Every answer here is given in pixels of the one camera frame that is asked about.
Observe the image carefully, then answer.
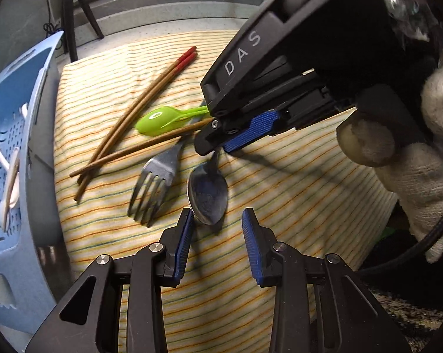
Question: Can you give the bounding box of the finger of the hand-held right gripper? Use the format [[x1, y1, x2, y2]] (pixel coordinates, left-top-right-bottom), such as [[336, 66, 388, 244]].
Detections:
[[194, 109, 281, 155]]

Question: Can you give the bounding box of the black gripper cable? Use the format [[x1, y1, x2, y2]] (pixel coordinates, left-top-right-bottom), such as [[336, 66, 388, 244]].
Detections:
[[357, 176, 443, 276]]

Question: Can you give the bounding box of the blue plastic basket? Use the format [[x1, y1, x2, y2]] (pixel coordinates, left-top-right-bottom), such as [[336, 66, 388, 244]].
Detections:
[[0, 30, 66, 335]]

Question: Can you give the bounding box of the metal fork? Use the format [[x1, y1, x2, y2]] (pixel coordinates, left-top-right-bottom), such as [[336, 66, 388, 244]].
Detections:
[[127, 136, 187, 228]]

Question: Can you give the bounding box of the person's right hand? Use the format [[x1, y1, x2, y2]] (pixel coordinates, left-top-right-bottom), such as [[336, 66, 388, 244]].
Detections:
[[335, 61, 443, 263]]

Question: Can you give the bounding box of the black tripod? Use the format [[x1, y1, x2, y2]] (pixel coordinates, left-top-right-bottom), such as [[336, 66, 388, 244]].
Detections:
[[58, 0, 105, 63]]

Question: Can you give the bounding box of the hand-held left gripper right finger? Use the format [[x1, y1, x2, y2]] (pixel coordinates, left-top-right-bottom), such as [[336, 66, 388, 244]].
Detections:
[[241, 208, 415, 353]]

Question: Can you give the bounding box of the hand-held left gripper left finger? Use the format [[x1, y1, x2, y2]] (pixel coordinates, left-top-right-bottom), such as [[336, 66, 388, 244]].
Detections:
[[25, 208, 195, 353]]

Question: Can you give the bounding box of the green plastic spoon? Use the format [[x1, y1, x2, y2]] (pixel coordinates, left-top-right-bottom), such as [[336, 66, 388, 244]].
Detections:
[[135, 105, 210, 136]]

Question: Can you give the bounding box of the metal spoon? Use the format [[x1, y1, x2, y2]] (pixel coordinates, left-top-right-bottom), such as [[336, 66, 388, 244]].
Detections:
[[187, 149, 229, 226]]

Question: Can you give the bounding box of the yellow striped cloth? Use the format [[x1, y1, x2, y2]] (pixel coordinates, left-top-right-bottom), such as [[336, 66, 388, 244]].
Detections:
[[53, 29, 398, 353]]

